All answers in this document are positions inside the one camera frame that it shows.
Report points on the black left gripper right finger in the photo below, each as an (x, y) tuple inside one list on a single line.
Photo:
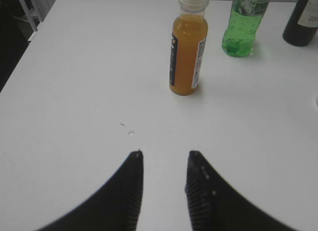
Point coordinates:
[(213, 205)]

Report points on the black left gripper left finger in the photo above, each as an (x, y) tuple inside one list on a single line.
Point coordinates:
[(114, 207)]

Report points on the green sprite bottle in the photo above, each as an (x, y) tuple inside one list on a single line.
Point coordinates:
[(244, 21)]

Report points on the orange juice bottle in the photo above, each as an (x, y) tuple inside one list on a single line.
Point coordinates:
[(188, 39)]

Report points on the dark red wine bottle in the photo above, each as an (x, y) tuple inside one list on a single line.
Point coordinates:
[(303, 23)]

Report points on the white metal rack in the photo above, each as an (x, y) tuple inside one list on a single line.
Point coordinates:
[(35, 15)]

